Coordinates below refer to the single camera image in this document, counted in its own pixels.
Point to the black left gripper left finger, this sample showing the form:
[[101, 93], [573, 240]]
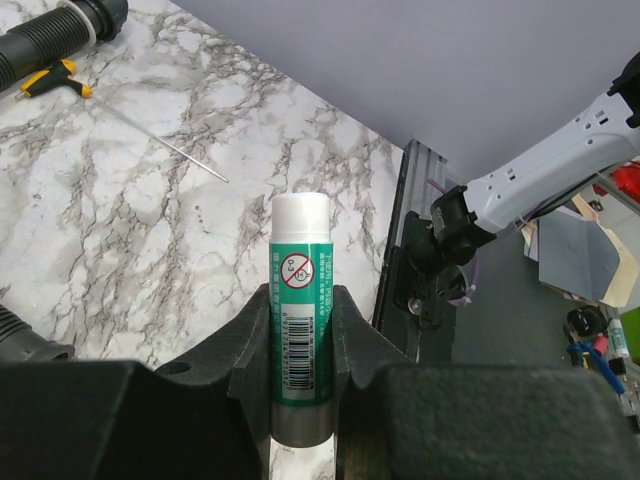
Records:
[[203, 415]]

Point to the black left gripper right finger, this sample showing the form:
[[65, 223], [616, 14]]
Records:
[[399, 420]]

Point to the green white glue stick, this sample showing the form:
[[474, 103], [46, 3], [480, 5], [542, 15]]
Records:
[[301, 302]]

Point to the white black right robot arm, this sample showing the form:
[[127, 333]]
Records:
[[604, 135]]

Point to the white shelf with clutter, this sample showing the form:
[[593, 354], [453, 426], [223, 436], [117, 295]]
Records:
[[588, 263]]

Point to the aluminium frame rail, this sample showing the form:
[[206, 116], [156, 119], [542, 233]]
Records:
[[423, 177]]

